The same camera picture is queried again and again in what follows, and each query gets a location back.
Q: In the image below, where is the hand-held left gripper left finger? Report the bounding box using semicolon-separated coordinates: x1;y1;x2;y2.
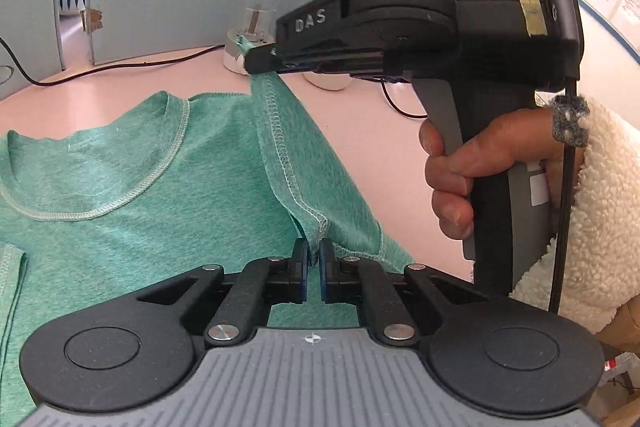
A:
135;238;311;348

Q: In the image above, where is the person's right forearm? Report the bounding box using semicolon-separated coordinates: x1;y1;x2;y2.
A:
507;99;640;335

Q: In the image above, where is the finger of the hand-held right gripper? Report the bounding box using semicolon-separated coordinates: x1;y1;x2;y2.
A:
244;42;388;76

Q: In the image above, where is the thick black cable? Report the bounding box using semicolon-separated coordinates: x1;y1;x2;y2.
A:
0;36;226;88

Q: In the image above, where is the white plug adapter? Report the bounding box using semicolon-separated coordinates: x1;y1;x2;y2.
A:
222;4;278;74

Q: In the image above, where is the person's right hand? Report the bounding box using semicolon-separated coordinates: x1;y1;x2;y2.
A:
419;107;586;240

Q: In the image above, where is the grey speckled cable strap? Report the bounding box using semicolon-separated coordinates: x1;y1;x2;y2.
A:
550;96;591;148

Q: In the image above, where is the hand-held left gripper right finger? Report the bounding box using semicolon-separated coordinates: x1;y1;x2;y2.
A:
319;238;493;348

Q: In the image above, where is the green t-shirt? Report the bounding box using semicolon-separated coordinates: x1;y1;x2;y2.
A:
0;34;416;427

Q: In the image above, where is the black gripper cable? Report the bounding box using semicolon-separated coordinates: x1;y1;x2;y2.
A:
547;77;583;314

